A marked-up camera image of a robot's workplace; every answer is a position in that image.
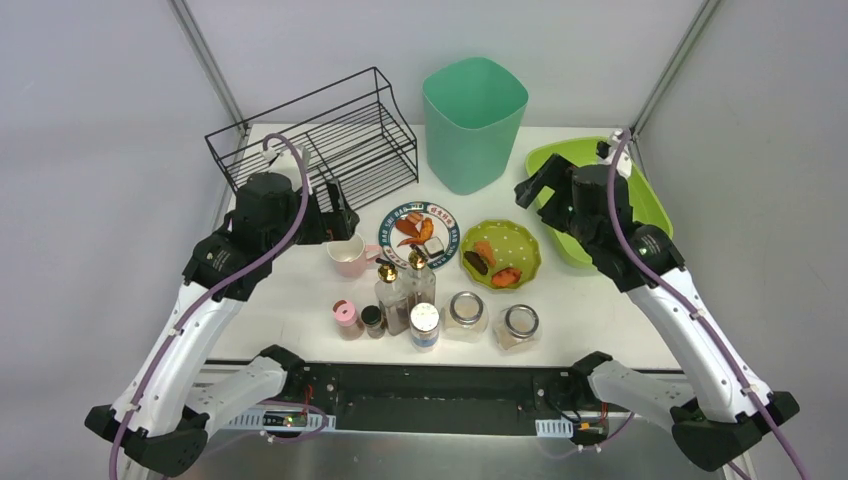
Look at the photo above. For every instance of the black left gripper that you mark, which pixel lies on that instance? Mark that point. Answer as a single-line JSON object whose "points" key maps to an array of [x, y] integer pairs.
{"points": [[325, 216]]}

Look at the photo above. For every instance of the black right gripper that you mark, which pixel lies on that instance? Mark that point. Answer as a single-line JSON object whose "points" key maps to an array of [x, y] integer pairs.
{"points": [[549, 188]]}

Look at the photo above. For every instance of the glass bottle brown contents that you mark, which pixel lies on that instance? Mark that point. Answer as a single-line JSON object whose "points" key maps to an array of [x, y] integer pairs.
{"points": [[392, 298]]}

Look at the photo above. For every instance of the glass bottle gold spout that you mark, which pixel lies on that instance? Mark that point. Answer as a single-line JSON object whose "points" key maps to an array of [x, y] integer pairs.
{"points": [[421, 280]]}

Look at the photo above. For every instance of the silver lid blue shaker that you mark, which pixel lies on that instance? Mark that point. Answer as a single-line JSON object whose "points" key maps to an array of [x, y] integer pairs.
{"points": [[424, 325]]}

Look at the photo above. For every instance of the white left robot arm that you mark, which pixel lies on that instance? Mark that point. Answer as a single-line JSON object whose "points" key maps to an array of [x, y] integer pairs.
{"points": [[161, 421]]}

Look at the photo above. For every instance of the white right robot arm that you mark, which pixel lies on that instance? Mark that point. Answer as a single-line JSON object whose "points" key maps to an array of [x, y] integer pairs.
{"points": [[726, 408]]}

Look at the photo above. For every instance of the pink white mug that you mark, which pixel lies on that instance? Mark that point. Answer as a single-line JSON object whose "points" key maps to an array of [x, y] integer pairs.
{"points": [[352, 257]]}

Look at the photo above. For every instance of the green dotted small plate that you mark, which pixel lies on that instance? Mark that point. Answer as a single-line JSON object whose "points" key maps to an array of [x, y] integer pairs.
{"points": [[514, 246]]}

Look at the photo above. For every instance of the brown sausage piece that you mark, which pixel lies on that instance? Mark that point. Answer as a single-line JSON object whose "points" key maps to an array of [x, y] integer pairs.
{"points": [[407, 227]]}

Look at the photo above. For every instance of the lime green plastic tub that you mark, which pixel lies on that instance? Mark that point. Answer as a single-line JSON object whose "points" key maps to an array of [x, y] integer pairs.
{"points": [[582, 151]]}

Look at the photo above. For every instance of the orange fried nugget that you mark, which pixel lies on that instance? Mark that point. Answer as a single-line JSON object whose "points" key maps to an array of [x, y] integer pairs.
{"points": [[506, 277]]}

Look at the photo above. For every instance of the orange chicken wing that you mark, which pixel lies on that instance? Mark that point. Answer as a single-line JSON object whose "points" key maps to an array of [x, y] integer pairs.
{"points": [[426, 229]]}

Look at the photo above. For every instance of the orange fried cutlet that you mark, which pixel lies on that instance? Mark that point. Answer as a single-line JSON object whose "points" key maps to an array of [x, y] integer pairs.
{"points": [[484, 249]]}

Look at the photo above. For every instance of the white sushi roll piece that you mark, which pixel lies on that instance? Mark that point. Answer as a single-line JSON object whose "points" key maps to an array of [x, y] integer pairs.
{"points": [[434, 247]]}

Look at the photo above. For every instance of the black lid spice jar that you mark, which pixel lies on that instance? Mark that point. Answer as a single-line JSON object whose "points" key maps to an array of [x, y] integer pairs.
{"points": [[373, 321]]}

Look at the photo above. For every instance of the dark sea cucumber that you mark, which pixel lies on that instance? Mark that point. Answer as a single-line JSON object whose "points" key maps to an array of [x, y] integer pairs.
{"points": [[477, 262]]}

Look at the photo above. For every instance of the pink lid spice jar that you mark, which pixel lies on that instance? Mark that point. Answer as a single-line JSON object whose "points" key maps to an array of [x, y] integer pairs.
{"points": [[348, 321]]}

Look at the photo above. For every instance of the teal rimmed white plate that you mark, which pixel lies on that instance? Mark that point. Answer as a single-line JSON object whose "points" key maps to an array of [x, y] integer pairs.
{"points": [[445, 227]]}

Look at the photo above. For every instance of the glass jar right chrome rim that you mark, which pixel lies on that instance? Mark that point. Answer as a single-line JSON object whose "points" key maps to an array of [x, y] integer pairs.
{"points": [[517, 328]]}

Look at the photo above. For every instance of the glass jar chrome rim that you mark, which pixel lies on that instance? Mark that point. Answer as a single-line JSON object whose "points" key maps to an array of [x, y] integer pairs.
{"points": [[464, 317], [517, 328]]}

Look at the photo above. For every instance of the teal plastic bin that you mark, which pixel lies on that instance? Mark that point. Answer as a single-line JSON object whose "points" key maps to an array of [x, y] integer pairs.
{"points": [[473, 109]]}

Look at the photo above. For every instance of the glass jar left chrome rim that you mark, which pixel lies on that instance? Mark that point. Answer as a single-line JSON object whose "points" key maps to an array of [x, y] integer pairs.
{"points": [[464, 317]]}

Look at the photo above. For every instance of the black wire rack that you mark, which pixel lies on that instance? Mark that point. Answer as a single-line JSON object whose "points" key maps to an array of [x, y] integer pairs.
{"points": [[351, 131]]}

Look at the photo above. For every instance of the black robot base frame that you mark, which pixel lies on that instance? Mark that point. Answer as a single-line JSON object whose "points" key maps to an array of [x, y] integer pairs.
{"points": [[497, 401]]}

